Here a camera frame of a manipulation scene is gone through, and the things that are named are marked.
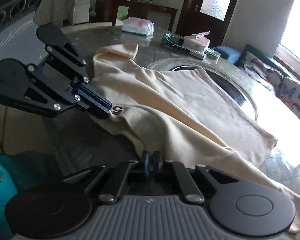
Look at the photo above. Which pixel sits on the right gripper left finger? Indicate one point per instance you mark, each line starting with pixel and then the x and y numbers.
pixel 103 184

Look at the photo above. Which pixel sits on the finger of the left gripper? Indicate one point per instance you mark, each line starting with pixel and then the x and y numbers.
pixel 63 56
pixel 28 89

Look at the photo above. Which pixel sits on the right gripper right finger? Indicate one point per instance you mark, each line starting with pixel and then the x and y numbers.
pixel 193 185

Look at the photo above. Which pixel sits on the cream t-shirt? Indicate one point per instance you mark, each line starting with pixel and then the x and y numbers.
pixel 185 116

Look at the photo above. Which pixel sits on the teal sleeve forearm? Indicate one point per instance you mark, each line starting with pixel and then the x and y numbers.
pixel 0 187

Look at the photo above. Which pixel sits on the white refrigerator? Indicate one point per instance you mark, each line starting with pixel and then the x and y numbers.
pixel 78 11

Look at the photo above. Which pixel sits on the water dispenser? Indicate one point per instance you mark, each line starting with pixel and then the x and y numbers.
pixel 57 15

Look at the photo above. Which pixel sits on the quilted grey star tablecloth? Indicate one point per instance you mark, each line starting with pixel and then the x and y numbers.
pixel 81 143

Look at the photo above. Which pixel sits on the dark wooden counter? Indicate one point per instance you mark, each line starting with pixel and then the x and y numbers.
pixel 160 15

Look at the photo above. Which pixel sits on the plastic bag with tissues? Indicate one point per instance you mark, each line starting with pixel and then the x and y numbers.
pixel 138 26

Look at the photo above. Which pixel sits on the round glass induction cooker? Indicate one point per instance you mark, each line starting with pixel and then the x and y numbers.
pixel 234 90

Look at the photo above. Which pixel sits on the teal black wristband device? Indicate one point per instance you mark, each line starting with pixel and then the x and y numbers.
pixel 174 43

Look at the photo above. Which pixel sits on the flat white green box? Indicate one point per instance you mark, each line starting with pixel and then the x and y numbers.
pixel 206 53

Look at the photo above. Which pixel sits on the butterfly print pillow left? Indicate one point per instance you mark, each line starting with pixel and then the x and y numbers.
pixel 267 76

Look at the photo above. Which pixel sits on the butterfly print pillow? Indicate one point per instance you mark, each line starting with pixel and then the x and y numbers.
pixel 267 76
pixel 289 94

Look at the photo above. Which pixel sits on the blue cushion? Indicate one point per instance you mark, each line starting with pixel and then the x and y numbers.
pixel 230 54

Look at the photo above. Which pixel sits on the butterfly print pillow right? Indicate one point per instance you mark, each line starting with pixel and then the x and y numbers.
pixel 289 94

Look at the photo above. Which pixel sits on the dark wooden door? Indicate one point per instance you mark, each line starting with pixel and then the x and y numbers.
pixel 206 15

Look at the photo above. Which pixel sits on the white box with pink bag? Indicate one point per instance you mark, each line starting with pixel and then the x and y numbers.
pixel 198 42

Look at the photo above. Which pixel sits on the dark teal sofa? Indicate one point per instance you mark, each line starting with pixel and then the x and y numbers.
pixel 266 59

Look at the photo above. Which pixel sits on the window with frame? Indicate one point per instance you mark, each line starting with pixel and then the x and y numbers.
pixel 289 45

